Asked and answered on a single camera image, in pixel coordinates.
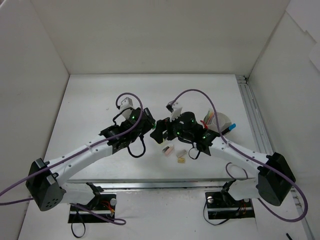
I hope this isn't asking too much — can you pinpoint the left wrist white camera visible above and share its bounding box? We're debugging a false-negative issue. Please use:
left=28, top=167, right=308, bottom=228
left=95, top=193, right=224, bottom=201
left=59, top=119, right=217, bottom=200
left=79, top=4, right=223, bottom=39
left=119, top=97, right=134, bottom=115

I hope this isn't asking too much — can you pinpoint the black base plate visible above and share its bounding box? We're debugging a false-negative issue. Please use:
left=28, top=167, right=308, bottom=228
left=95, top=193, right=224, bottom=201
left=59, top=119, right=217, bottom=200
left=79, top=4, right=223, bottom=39
left=204, top=191, right=255, bottom=221
left=67, top=193, right=117, bottom=224

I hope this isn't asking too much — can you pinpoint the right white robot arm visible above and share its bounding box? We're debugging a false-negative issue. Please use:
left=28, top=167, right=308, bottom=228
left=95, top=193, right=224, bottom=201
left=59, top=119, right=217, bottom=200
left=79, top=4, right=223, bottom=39
left=150, top=111, right=296, bottom=207

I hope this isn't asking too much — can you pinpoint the grey eraser block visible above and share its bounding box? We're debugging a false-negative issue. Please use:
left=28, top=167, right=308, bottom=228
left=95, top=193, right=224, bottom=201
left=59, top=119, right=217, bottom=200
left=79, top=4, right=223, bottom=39
left=176, top=149, right=188, bottom=158

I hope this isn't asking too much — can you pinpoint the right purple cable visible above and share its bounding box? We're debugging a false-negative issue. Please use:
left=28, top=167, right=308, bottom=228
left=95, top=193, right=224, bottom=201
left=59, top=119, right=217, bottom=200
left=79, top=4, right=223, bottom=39
left=172, top=89, right=309, bottom=223

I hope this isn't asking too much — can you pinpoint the green cap black highlighter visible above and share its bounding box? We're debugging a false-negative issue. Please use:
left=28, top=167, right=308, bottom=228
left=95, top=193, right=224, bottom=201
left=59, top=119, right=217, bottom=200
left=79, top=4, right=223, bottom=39
left=143, top=107, right=156, bottom=129

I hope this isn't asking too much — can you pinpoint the small wooden sharpener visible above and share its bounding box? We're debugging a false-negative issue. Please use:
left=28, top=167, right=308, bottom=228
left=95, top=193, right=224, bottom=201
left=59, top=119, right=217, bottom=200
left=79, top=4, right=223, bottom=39
left=177, top=157, right=186, bottom=164

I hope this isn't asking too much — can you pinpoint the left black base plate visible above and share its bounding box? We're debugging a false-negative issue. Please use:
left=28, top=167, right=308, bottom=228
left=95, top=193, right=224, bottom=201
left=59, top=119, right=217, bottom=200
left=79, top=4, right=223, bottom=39
left=67, top=193, right=117, bottom=224

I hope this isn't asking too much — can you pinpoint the purple cable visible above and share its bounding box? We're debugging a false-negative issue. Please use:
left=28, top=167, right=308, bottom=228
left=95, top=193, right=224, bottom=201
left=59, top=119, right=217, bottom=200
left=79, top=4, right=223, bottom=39
left=0, top=92, right=144, bottom=226
left=172, top=89, right=309, bottom=223

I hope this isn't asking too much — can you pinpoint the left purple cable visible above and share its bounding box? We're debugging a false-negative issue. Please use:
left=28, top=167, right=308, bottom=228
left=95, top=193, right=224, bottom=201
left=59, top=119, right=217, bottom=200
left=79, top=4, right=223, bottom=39
left=0, top=92, right=144, bottom=226

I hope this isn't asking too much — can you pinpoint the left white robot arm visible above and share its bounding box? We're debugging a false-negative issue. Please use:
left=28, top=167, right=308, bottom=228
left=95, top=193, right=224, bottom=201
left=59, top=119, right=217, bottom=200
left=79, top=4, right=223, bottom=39
left=25, top=107, right=156, bottom=212

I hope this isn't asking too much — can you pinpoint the wrist white camera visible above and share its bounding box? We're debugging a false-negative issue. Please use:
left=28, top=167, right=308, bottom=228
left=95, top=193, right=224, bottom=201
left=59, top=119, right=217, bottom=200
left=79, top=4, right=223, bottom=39
left=119, top=97, right=134, bottom=115
left=166, top=100, right=183, bottom=122

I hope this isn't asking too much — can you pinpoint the pink white stapler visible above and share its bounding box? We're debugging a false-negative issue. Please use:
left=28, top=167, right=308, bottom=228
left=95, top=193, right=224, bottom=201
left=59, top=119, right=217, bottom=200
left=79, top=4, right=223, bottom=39
left=161, top=144, right=174, bottom=156

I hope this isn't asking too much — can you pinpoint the pink pen tube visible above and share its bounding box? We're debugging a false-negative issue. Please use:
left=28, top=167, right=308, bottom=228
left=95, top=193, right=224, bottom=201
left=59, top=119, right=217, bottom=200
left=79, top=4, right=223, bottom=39
left=203, top=111, right=215, bottom=124

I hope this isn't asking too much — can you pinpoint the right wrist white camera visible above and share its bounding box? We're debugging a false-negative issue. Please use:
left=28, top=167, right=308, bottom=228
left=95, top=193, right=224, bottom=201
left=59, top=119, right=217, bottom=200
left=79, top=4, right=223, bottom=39
left=166, top=100, right=183, bottom=122

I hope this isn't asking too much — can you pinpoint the white divided round container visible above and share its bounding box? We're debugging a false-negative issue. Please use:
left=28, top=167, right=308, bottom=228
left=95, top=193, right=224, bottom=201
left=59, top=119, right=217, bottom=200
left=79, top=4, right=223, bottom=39
left=206, top=108, right=234, bottom=133

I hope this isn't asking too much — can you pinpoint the yellow pen tube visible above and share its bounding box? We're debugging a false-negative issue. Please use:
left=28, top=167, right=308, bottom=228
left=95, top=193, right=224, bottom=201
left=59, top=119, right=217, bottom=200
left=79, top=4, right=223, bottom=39
left=206, top=111, right=215, bottom=123

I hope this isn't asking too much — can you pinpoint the blue cap black highlighter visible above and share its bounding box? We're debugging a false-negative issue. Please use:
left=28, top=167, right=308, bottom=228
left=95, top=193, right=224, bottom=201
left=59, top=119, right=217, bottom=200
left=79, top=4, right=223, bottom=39
left=221, top=123, right=236, bottom=136

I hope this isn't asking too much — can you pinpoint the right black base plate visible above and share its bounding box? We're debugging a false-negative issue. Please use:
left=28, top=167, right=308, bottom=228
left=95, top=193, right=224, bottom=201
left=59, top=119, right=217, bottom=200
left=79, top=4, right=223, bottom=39
left=204, top=191, right=255, bottom=221

